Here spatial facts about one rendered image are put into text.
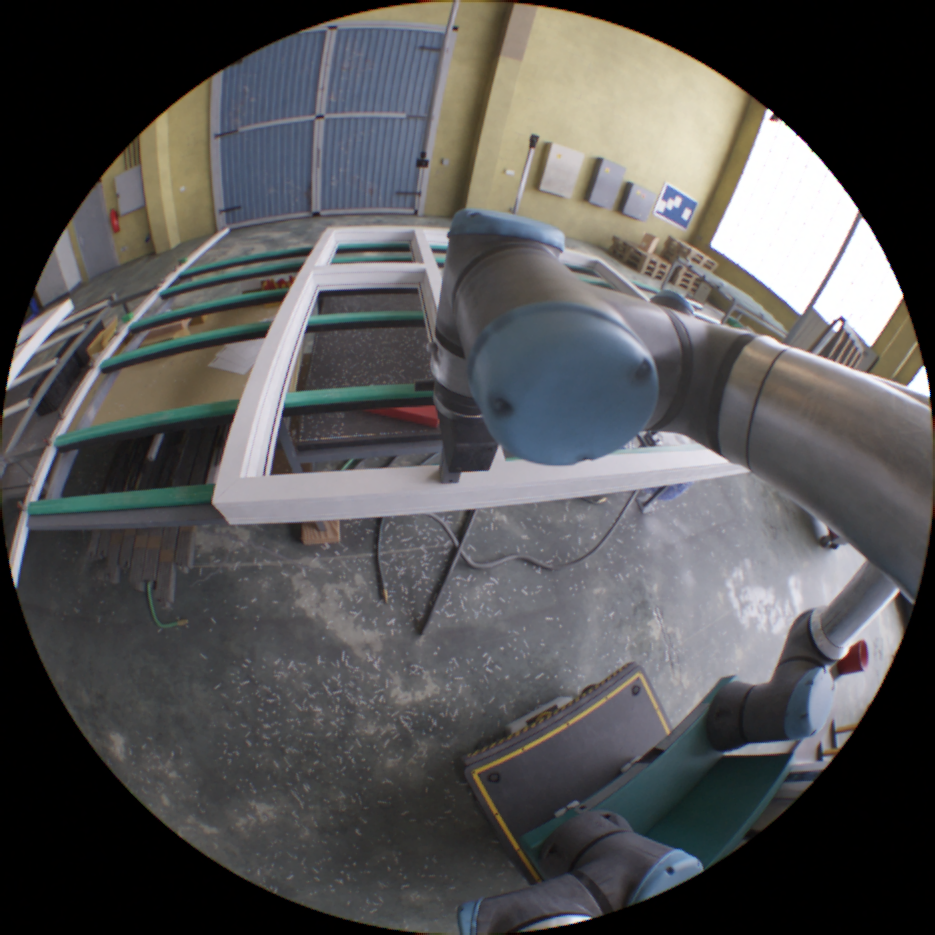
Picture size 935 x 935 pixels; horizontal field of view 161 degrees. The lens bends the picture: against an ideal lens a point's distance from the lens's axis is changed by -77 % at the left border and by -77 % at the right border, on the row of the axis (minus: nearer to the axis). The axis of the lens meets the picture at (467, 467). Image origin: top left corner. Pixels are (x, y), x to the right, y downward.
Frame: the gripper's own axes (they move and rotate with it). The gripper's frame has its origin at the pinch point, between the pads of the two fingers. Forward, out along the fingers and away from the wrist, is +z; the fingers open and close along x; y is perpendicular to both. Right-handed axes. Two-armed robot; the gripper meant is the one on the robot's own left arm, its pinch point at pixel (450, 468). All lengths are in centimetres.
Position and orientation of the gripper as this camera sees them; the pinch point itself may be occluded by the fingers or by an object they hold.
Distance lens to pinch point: 47.4
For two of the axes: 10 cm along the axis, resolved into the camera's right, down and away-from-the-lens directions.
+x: 2.0, 8.1, -5.5
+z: -1.7, 5.8, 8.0
